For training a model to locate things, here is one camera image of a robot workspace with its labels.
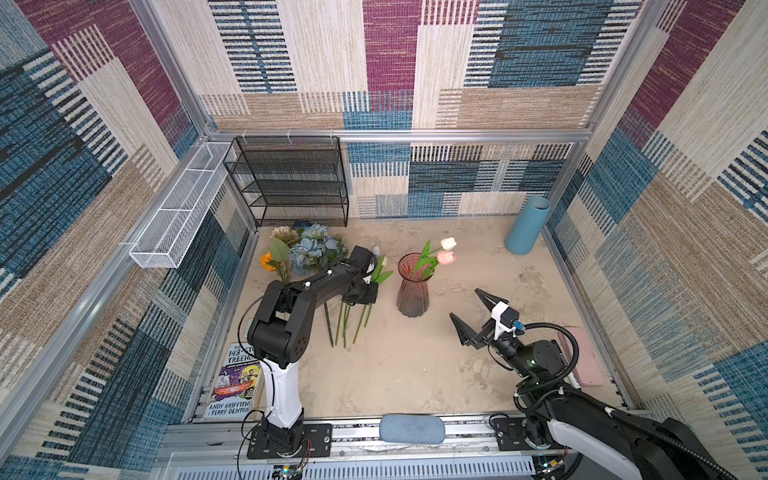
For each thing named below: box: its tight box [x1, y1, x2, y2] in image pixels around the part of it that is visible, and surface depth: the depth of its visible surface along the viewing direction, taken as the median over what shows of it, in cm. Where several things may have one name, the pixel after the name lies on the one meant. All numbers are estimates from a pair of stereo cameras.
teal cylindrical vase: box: [506, 197, 551, 255], surface depth 104 cm
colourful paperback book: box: [207, 342, 262, 421], surface depth 80 cm
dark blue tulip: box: [342, 304, 351, 349], surface depth 96 cm
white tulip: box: [413, 237, 457, 277], surface depth 83 cm
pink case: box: [558, 327, 605, 387], surface depth 84 cm
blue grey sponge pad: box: [379, 414, 446, 445], surface depth 74 cm
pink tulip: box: [415, 251, 457, 280], surface depth 75 cm
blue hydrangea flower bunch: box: [290, 224, 348, 276], surface depth 102 cm
